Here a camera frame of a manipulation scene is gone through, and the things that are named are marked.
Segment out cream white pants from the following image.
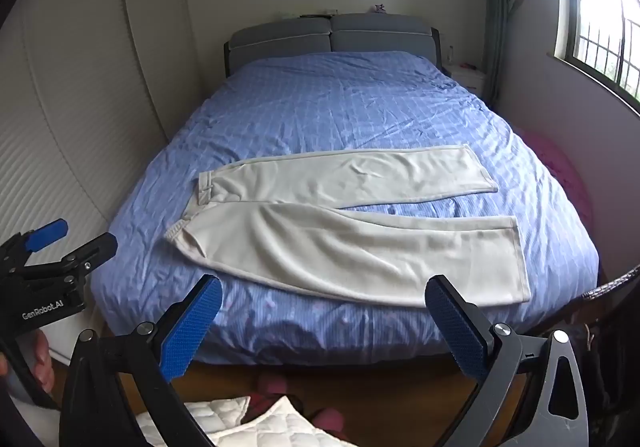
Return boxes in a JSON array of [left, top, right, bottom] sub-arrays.
[[166, 145, 530, 307]]

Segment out person's left hand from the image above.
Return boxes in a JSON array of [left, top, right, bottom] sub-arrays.
[[16, 329, 55, 394]]

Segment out white quilted jacket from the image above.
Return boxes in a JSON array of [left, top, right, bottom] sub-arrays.
[[134, 395, 359, 447]]

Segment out white louvered wardrobe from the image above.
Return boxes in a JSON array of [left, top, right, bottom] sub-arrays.
[[1, 0, 204, 264]]

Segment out pink cushion beside bed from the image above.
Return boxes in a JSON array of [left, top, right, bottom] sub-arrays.
[[515, 128, 594, 233]]

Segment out blue striped floral bed sheet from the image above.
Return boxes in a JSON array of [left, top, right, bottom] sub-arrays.
[[94, 50, 600, 367]]

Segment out white nightstand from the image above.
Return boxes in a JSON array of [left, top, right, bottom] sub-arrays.
[[446, 65, 485, 98]]

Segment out grey padded headboard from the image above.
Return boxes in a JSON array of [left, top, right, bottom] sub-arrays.
[[224, 13, 442, 77]]

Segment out barred window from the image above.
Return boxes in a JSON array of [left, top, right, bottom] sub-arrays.
[[563, 0, 639, 109]]

